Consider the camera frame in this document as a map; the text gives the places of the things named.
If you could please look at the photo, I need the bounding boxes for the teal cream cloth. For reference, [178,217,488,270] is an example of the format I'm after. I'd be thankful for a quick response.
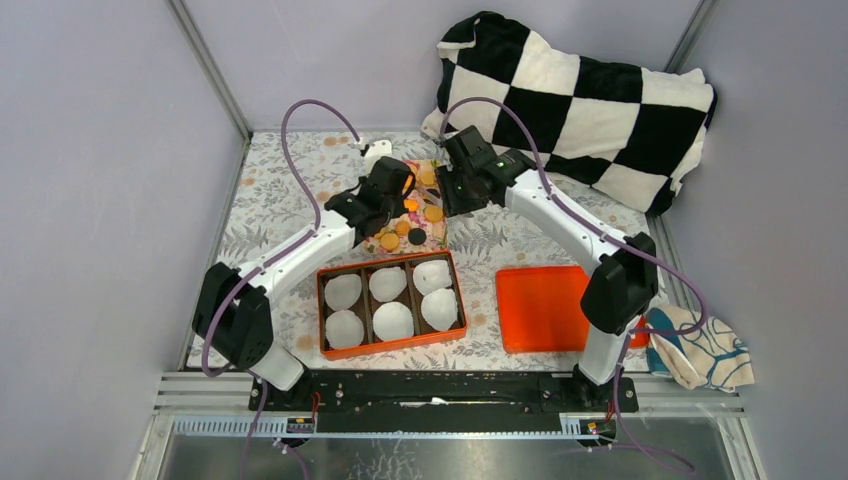
[646,317,755,393]

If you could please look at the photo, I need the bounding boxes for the orange box lid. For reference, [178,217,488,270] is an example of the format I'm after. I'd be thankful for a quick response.
[495,265,651,354]

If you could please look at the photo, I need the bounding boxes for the orange fish cookie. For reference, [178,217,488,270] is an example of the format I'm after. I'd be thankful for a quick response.
[404,199,420,213]

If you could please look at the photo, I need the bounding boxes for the floral cookie tray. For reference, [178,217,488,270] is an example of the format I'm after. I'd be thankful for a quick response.
[362,159,448,255]

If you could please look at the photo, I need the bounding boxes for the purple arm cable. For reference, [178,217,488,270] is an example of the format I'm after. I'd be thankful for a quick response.
[201,99,367,480]
[439,96,709,478]

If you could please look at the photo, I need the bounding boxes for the checkered black white pillow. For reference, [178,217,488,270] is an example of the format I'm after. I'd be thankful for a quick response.
[421,11,717,215]

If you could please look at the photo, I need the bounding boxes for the swirl yellow cookie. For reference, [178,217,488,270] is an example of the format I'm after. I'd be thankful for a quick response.
[393,220,412,238]

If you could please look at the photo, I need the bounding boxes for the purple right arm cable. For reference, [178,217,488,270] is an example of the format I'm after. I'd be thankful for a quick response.
[439,96,709,478]

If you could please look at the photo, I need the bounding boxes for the round dotted yellow biscuit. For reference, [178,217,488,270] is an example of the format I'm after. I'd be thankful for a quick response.
[418,170,437,188]
[424,205,444,223]
[379,232,400,252]

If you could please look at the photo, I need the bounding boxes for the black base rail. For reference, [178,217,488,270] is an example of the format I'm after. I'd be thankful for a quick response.
[248,369,639,435]

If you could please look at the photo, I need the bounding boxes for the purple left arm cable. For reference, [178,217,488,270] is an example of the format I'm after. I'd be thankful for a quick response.
[201,99,367,480]

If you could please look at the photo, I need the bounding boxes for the black sandwich cookie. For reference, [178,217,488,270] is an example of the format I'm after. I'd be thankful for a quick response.
[407,228,428,245]

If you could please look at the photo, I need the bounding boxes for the orange cookie box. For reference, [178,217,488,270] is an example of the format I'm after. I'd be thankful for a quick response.
[316,250,468,360]

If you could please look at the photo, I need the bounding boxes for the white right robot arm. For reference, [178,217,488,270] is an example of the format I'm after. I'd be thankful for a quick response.
[437,127,659,412]

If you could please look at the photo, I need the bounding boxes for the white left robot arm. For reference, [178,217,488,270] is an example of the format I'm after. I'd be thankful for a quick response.
[192,140,415,411]

